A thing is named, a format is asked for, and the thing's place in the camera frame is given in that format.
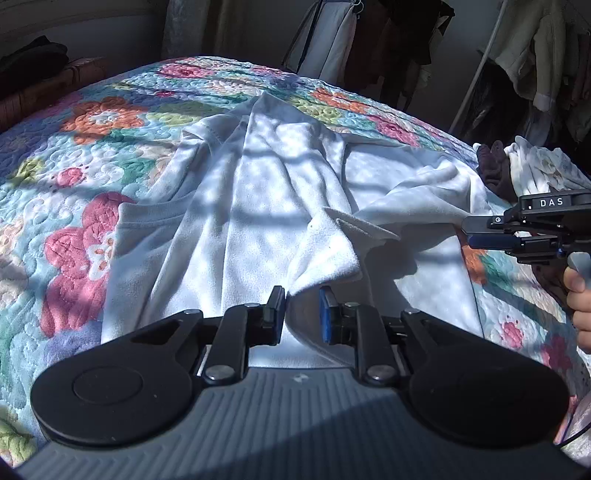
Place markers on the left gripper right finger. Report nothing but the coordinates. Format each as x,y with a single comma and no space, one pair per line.
361,327

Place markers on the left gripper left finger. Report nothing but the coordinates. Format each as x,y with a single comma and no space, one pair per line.
241,328

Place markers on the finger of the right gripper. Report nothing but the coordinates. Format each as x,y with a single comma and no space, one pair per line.
500,242
489,224

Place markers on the white fleece sweatshirt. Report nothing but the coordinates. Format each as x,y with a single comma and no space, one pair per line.
264,196

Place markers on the hanging clothes on rack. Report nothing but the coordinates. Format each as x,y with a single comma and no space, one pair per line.
543,58

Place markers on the person's right hand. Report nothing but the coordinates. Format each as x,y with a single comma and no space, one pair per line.
579,300

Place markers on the white patterned garment pile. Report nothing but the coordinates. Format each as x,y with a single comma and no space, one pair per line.
536,170

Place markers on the dark brown garment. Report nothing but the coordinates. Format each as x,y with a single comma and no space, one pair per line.
494,171

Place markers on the floral quilted bedspread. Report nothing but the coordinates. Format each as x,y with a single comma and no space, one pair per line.
65,173

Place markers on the brown wooden headboard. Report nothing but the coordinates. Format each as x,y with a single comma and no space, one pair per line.
49,93

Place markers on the black cloth on headboard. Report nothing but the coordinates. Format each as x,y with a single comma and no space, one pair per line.
37,61

